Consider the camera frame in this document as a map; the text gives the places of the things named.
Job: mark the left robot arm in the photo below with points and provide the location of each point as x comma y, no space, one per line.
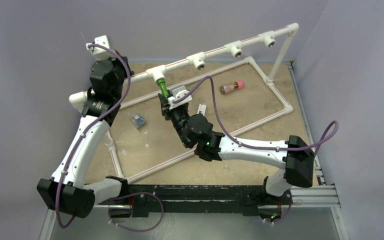
66,191

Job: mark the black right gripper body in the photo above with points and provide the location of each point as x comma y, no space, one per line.
177,117

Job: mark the white plastic clip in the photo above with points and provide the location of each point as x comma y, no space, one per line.
202,109

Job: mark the pink capped small bottle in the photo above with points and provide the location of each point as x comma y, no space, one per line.
230,87

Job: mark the small blue foil packet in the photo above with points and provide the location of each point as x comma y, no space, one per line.
138,121

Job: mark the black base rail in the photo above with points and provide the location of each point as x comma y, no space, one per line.
247,200

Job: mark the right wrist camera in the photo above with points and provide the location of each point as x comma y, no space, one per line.
183,96

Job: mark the white PVC pipe frame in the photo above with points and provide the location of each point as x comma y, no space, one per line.
157,73

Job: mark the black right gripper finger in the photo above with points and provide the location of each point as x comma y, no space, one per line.
173,95
164,104

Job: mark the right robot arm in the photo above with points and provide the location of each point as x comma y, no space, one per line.
293,158

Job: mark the green plastic water faucet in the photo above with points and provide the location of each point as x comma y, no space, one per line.
163,87

